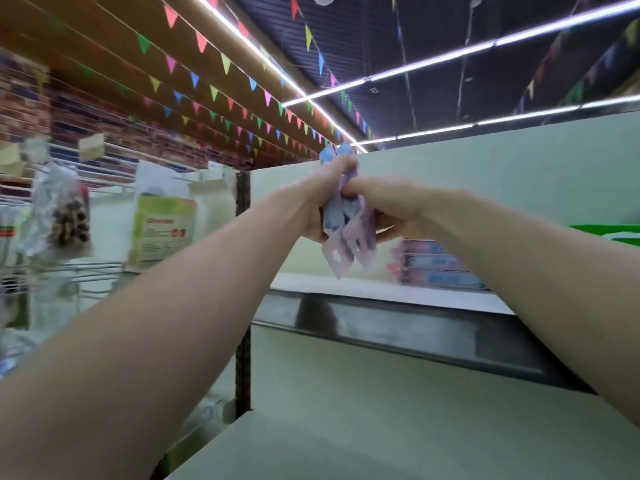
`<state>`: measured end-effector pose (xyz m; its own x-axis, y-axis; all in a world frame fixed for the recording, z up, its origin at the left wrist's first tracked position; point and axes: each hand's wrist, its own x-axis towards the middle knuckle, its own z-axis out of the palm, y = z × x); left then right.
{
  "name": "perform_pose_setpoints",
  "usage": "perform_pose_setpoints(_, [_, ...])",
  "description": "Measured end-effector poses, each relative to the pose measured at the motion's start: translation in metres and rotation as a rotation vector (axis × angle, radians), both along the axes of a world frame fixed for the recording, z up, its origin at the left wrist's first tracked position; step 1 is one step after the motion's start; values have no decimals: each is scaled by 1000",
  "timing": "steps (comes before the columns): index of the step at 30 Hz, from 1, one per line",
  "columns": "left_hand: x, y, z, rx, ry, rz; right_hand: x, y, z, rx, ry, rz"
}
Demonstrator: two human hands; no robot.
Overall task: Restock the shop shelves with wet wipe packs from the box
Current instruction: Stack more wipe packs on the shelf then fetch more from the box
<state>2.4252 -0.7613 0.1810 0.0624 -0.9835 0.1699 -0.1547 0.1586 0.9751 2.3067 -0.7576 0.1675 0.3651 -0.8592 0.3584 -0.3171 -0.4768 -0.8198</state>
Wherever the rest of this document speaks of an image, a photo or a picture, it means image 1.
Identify person's left hand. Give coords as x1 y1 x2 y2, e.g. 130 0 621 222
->
298 153 359 244

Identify person's right hand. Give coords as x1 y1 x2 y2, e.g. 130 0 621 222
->
342 173 451 244

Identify metal store shelving unit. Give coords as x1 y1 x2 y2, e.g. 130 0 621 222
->
165 109 640 480

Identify green wipe packets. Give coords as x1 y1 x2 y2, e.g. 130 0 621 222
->
570 223 640 246

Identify person's left forearm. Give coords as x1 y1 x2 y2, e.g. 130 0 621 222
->
0 185 321 480

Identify person's right forearm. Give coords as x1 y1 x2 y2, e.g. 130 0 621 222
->
425 193 640 426

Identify diagonal ceiling light strip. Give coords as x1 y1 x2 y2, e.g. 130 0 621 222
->
195 0 366 153

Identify short ceiling light strip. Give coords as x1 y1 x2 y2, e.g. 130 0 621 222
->
355 93 640 146

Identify hanging packaged goods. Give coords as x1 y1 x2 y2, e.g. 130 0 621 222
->
0 135 237 296

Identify long ceiling light strip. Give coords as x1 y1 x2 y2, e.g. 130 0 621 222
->
283 0 640 108

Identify strings of colourful bunting flags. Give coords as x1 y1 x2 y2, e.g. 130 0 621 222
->
40 0 640 161

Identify wire display rack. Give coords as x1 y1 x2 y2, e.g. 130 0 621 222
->
0 259 131 376

